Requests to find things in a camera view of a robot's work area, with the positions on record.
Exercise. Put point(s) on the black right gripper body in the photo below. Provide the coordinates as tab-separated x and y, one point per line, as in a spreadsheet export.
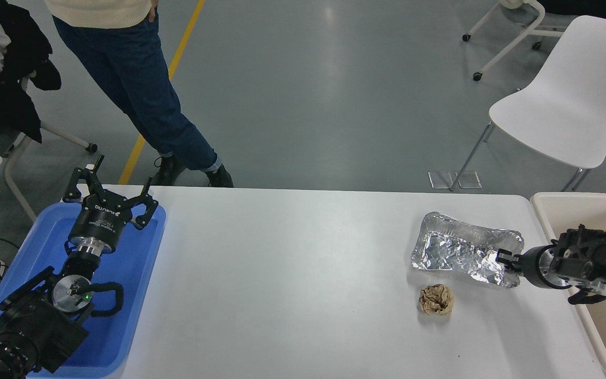
533	266

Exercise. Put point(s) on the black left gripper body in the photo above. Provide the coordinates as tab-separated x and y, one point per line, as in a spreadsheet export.
100	221

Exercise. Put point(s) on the silver foil tray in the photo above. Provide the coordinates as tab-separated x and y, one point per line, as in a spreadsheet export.
455	247

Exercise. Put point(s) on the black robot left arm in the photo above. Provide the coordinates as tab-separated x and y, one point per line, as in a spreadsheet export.
34	326

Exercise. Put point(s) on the clear floor plate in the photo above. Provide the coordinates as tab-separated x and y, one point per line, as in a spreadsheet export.
440	180
468	179

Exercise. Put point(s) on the blue plastic tray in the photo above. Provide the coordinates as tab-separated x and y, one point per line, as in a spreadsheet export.
134	263

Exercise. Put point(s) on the white-legged swivel chair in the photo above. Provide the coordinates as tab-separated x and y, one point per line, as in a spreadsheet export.
11	168

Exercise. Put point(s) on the crumpled tan paper ball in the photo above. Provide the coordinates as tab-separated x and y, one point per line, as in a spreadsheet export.
436	300

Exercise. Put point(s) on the standing person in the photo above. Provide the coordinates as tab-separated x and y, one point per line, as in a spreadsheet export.
134	79

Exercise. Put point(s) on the black jacket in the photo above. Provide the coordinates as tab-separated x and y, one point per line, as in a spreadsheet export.
16	63

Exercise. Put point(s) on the white shell chair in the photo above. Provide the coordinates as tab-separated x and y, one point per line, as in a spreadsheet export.
561	89

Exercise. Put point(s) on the white rolling chair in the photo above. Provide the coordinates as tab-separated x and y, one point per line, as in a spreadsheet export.
513	39

